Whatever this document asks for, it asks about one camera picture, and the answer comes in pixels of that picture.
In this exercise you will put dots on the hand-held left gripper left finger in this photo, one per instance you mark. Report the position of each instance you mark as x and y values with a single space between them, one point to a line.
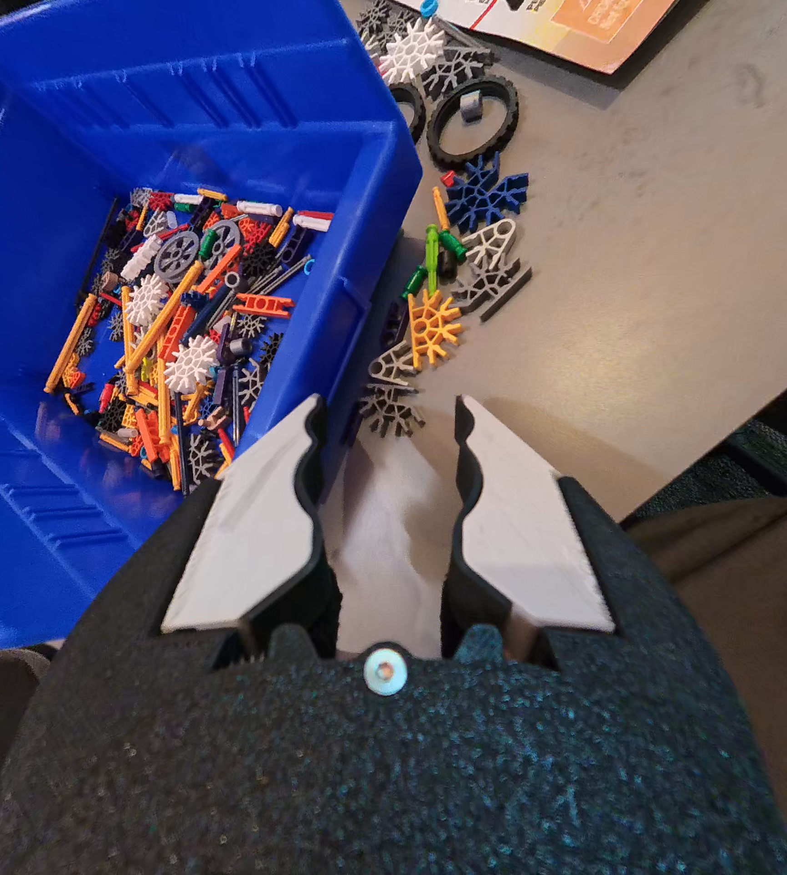
250 547

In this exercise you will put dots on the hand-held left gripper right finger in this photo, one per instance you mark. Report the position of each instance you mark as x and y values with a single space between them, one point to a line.
530 547

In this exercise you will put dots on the heap of mixed toy pieces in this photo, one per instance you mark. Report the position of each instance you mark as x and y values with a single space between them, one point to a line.
181 321

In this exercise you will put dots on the pile of toy connectors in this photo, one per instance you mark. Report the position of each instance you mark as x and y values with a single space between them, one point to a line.
434 328

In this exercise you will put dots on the small grey spacer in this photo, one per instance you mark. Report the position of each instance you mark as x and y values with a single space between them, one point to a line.
473 106

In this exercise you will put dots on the black toy tyre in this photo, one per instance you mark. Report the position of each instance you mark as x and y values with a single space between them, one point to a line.
415 113
506 102

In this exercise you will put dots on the large blue plastic bin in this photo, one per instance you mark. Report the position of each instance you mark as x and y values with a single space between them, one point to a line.
161 102

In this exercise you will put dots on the white snowflake connector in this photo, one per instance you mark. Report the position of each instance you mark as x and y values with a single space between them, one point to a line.
412 49

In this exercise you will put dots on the construction toy set plastic bag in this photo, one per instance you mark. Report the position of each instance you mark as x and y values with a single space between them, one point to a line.
571 27

